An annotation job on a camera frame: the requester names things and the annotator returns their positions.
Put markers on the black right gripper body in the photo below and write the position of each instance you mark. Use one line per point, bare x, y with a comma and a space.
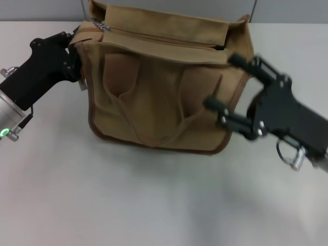
287, 110

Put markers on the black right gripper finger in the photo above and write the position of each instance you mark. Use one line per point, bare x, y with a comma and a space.
238, 123
266, 69

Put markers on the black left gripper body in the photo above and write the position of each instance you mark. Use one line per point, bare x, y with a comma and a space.
38, 71

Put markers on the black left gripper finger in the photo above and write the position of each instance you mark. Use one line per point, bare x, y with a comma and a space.
73, 68
71, 34

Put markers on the silver metal zipper pull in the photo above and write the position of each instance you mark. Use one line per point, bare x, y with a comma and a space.
102, 25

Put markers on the khaki canvas food bag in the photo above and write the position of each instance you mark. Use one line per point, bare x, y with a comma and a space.
159, 102

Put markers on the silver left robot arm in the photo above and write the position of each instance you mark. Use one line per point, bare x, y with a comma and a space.
7, 110

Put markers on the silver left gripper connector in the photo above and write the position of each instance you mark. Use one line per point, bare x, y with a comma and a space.
9, 71

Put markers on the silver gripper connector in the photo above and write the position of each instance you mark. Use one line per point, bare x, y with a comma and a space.
298, 159
9, 71

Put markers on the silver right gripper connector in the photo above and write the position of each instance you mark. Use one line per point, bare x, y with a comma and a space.
298, 159

